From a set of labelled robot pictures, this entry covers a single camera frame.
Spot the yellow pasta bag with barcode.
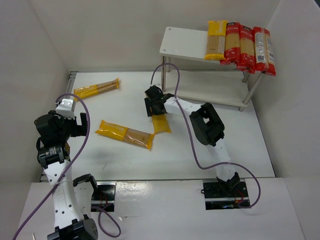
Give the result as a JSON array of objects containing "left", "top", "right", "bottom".
[{"left": 151, "top": 114, "right": 172, "bottom": 135}]

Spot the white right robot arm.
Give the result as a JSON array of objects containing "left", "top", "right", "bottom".
[{"left": 144, "top": 85, "right": 240, "bottom": 196}]

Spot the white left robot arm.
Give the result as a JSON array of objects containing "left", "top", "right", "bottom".
[{"left": 34, "top": 110, "right": 99, "bottom": 240}]

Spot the yellow pasta bag centre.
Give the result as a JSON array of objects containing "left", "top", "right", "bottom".
[{"left": 95, "top": 120, "right": 154, "bottom": 150}]

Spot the white two-tier shelf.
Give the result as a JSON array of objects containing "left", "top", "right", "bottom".
[{"left": 159, "top": 26, "right": 264, "bottom": 111}]

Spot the yellow pasta bag far left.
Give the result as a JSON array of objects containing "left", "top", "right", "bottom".
[{"left": 73, "top": 78, "right": 120, "bottom": 99}]

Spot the yellow pasta bag on shelf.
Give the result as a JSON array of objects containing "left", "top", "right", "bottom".
[{"left": 203, "top": 20, "right": 228, "bottom": 61}]

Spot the red pasta bag middle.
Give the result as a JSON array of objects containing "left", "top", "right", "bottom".
[{"left": 236, "top": 24, "right": 255, "bottom": 74}]

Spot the red pasta bag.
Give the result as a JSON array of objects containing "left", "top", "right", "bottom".
[
  {"left": 236, "top": 24, "right": 255, "bottom": 74},
  {"left": 220, "top": 22, "right": 241, "bottom": 65},
  {"left": 253, "top": 26, "right": 276, "bottom": 77}
]

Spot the red pasta bag left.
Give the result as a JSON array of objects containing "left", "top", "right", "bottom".
[{"left": 220, "top": 22, "right": 241, "bottom": 65}]

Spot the red pasta bag right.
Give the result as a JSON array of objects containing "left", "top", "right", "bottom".
[{"left": 253, "top": 26, "right": 276, "bottom": 77}]

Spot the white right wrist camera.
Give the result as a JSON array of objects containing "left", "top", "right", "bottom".
[{"left": 152, "top": 84, "right": 163, "bottom": 91}]

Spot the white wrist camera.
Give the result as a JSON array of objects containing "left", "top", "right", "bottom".
[
  {"left": 55, "top": 98, "right": 76, "bottom": 120},
  {"left": 152, "top": 84, "right": 163, "bottom": 91}
]

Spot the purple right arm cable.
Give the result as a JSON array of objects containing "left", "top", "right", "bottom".
[{"left": 150, "top": 62, "right": 262, "bottom": 210}]

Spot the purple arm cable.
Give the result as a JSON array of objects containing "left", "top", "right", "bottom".
[
  {"left": 150, "top": 62, "right": 262, "bottom": 210},
  {"left": 11, "top": 92, "right": 122, "bottom": 240}
]

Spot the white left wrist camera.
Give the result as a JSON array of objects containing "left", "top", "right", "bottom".
[{"left": 55, "top": 98, "right": 76, "bottom": 120}]

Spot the aluminium table edge rail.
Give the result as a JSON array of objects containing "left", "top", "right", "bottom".
[{"left": 65, "top": 71, "right": 78, "bottom": 93}]

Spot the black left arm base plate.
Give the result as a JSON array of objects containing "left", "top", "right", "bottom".
[{"left": 91, "top": 181, "right": 116, "bottom": 212}]

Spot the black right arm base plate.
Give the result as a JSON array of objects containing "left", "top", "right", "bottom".
[{"left": 200, "top": 180, "right": 251, "bottom": 211}]

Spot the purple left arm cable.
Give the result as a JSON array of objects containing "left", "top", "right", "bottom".
[{"left": 11, "top": 92, "right": 122, "bottom": 240}]

